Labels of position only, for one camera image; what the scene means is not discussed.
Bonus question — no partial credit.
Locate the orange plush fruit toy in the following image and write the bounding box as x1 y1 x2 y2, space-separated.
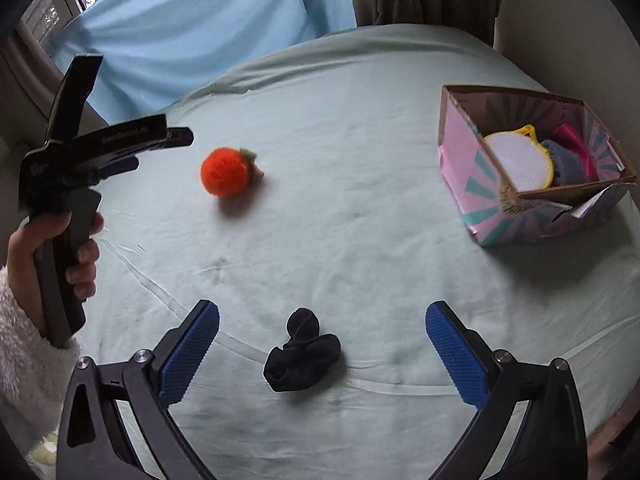
200 148 265 198

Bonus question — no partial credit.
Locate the black sock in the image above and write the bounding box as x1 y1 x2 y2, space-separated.
264 308 342 392

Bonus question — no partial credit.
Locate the grey fluffy plush item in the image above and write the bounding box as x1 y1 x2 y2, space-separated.
541 140 589 186

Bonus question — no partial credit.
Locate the round white yellow-rimmed pad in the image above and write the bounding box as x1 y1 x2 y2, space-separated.
484 125 553 192

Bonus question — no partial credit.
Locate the magenta leather pouch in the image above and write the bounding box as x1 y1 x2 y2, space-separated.
552 124 599 181

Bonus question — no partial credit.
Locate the white fleece sleeve forearm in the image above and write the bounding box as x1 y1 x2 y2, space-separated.
0 269 80 455

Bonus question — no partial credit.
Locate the person's left hand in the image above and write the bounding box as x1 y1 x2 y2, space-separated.
6 214 100 336

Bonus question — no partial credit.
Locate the light blue hanging cloth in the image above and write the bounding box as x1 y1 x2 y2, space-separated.
44 0 356 122

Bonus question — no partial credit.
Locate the pink cardboard box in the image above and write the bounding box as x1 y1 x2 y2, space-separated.
438 86 637 247

